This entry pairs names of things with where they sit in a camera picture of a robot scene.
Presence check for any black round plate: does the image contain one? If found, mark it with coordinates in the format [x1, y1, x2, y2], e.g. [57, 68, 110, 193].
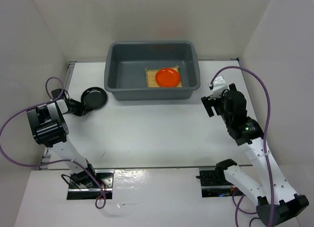
[80, 87, 108, 111]

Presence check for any orange round plate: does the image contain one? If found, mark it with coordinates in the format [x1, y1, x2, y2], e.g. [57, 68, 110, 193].
[155, 68, 181, 87]

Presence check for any woven bamboo placemat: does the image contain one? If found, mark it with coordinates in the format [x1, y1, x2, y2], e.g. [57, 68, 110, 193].
[145, 66, 183, 88]

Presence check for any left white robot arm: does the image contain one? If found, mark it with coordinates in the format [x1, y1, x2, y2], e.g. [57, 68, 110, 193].
[26, 88, 98, 188]

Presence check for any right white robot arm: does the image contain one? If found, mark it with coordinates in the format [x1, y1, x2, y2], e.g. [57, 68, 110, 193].
[201, 80, 309, 226]

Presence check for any grey plastic bin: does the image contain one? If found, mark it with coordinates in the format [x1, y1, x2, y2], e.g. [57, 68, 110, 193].
[104, 40, 201, 101]

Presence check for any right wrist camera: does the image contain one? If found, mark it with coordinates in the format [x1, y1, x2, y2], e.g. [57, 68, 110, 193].
[209, 76, 229, 100]

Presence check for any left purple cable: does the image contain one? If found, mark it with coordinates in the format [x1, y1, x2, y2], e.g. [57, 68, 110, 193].
[0, 77, 112, 210]

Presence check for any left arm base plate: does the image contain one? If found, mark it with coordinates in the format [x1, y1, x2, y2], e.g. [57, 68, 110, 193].
[61, 170, 114, 200]

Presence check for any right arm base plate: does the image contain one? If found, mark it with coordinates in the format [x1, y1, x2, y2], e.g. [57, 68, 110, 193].
[196, 167, 242, 198]

